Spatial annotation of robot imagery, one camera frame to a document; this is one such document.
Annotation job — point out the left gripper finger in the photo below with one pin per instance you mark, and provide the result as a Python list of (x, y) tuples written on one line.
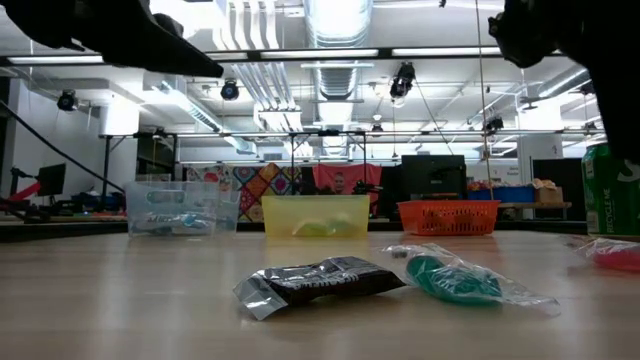
[(165, 55)]

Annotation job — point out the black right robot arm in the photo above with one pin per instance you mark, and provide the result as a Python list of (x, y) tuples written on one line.
[(620, 110)]

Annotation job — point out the red gummy candy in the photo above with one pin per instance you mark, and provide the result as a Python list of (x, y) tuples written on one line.
[(615, 256)]

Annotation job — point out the teal gummy candy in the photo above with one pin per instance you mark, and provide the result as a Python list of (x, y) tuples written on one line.
[(455, 282)]

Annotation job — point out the white cabinet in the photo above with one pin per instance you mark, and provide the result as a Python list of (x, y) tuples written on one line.
[(539, 152)]

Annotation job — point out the black slanted pole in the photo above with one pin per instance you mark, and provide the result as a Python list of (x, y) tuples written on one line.
[(60, 150)]

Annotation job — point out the black horizontal rig bar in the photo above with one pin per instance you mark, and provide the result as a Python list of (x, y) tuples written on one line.
[(300, 54)]

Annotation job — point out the clear plastic bin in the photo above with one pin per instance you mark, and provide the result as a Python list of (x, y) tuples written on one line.
[(190, 200)]

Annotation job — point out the small black monitor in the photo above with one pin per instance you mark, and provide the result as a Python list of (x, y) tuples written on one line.
[(51, 179)]

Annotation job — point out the colourful patchwork quilt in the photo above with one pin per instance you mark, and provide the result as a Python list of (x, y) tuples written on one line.
[(260, 187)]

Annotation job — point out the blue storage bin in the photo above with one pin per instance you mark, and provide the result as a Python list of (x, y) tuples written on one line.
[(505, 194)]

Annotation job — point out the cardboard box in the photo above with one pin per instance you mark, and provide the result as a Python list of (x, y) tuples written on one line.
[(549, 195)]

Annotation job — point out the wooden table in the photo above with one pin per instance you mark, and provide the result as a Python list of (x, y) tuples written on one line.
[(535, 205)]

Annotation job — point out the green soda can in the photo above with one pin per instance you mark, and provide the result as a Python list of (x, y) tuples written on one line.
[(605, 200)]

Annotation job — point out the orange plastic basket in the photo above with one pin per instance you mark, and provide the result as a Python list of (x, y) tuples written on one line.
[(450, 217)]

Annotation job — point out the yellow plastic bin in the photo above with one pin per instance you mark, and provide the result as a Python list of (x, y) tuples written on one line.
[(315, 205)]

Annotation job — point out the person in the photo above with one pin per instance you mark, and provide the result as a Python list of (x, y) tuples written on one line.
[(340, 182)]

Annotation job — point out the orange cloth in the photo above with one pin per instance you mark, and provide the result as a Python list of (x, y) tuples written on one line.
[(362, 174)]

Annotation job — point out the dark brown chocolate bar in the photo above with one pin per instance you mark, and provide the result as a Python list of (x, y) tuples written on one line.
[(320, 282)]

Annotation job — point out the black hanging camera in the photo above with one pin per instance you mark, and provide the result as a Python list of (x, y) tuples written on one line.
[(404, 80)]

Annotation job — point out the silver ventilation duct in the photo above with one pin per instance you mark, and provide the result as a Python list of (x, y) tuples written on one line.
[(337, 50)]

